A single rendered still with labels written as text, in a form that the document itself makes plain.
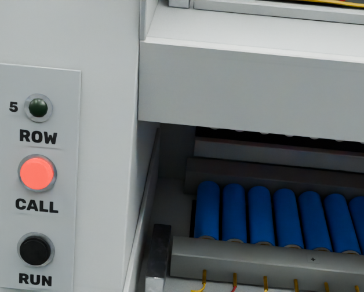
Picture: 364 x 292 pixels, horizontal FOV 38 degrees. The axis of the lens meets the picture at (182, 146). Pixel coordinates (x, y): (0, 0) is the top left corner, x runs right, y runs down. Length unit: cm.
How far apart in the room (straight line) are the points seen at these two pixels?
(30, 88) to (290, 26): 14
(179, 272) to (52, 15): 19
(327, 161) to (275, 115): 19
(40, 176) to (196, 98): 9
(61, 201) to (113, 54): 8
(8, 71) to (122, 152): 7
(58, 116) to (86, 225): 6
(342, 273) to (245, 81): 16
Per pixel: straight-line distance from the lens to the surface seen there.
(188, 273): 37
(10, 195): 29
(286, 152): 45
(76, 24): 26
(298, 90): 27
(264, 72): 26
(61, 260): 30
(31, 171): 28
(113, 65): 26
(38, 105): 27
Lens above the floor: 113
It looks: 15 degrees down
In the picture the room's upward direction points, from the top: 5 degrees clockwise
